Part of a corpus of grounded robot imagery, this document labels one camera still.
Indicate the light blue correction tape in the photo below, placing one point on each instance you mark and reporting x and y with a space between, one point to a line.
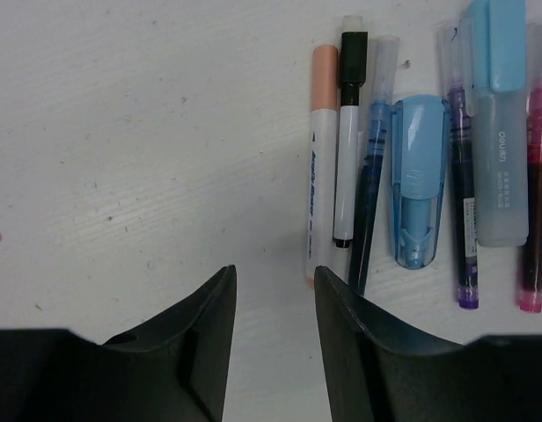
420 131

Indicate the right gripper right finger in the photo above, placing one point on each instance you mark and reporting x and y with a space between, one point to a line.
379 368

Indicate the light blue highlighter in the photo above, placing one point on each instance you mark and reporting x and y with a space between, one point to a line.
499 125

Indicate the blue ink gel pen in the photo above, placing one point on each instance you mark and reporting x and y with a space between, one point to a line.
379 116

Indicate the purple ink gel pen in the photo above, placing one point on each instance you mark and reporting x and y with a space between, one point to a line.
454 41

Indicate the pink ink gel pen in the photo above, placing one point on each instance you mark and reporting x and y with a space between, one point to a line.
530 287

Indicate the peach capped white marker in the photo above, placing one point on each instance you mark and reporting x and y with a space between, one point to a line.
323 143

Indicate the black capped white marker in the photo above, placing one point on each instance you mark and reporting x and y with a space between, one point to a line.
352 69

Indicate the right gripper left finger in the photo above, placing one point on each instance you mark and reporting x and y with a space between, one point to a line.
172 367

